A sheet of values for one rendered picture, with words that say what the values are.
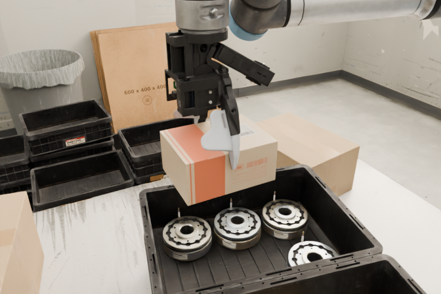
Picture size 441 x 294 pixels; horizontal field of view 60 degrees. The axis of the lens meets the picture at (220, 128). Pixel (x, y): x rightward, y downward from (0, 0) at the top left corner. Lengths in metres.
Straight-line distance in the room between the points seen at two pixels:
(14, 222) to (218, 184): 0.46
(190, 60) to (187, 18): 0.06
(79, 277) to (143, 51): 2.32
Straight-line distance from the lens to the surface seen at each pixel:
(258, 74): 0.60
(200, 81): 0.54
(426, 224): 1.23
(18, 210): 0.92
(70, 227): 1.16
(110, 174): 1.95
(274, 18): 0.65
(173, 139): 0.62
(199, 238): 0.81
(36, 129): 2.25
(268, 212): 0.88
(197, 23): 0.52
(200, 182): 0.58
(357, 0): 0.71
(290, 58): 4.01
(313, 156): 1.11
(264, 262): 0.82
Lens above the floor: 1.41
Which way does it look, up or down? 27 degrees down
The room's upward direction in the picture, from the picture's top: straight up
